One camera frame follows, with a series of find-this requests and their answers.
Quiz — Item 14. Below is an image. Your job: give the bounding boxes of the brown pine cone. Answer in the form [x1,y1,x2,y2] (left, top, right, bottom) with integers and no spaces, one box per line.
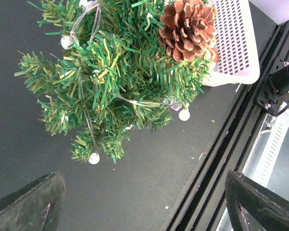
[158,0,219,63]

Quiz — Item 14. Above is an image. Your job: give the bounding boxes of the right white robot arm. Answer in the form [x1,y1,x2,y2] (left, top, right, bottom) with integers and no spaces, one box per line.
[269,65,289,95]

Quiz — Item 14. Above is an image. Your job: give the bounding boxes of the small green christmas tree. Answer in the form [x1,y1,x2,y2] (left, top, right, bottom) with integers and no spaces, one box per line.
[15,0,213,162]

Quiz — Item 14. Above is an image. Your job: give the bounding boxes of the white slotted cable duct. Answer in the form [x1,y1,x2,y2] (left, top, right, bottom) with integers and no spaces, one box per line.
[242,108,289,187]

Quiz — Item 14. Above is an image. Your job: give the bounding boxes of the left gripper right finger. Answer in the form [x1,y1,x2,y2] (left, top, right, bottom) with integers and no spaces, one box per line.
[225,170,289,231]

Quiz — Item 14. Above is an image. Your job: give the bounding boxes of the white bulb light string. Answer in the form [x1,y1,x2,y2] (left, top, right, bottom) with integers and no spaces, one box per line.
[60,0,191,165]

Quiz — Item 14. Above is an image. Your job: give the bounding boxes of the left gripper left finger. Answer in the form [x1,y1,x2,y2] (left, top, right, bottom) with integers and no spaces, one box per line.
[0,171,66,231]

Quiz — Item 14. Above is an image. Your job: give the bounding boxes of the white perforated plastic basket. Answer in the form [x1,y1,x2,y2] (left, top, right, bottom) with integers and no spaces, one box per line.
[203,0,260,87]

